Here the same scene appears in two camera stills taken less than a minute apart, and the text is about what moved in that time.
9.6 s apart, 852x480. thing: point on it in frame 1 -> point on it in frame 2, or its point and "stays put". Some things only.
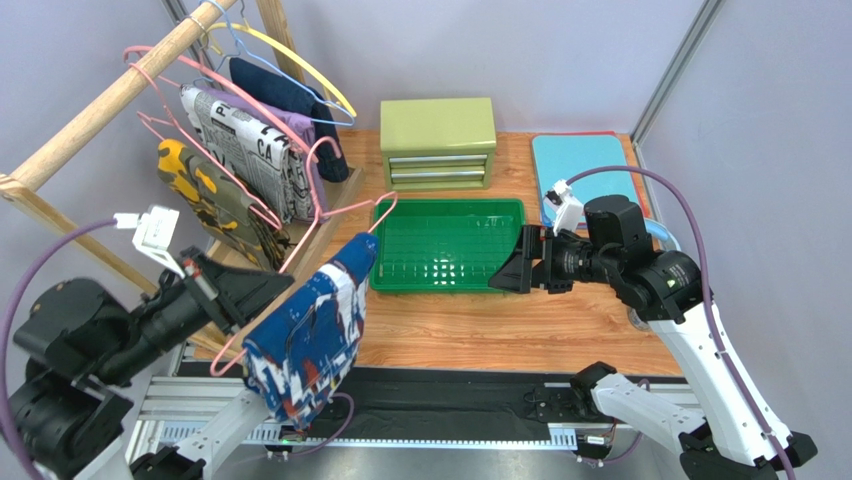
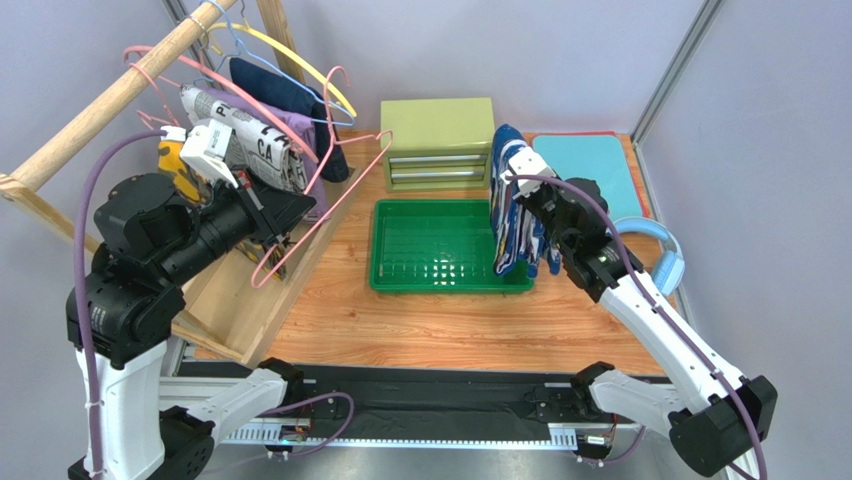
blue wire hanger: [239, 54] stays put
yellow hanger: [283, 44] stays put
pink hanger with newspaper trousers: [236, 89] stays put
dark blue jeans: [276, 89] stays put
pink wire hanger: [227, 364] -> [320, 168]
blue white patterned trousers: [301, 357] -> [517, 236]
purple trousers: [297, 128] stays put
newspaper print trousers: [252, 150] stays put
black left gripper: [231, 294] -> [275, 212]
